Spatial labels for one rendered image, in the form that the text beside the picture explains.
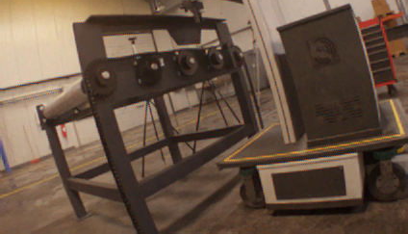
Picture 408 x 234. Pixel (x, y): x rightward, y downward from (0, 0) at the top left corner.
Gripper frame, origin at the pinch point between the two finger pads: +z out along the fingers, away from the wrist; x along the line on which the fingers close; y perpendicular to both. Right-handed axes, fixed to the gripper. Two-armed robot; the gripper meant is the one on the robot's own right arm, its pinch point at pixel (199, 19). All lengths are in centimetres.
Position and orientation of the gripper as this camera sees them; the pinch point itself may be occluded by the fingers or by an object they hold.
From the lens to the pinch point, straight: 172.8
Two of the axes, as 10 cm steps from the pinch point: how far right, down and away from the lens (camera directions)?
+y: 7.4, -2.0, -6.4
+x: 6.0, -2.0, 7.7
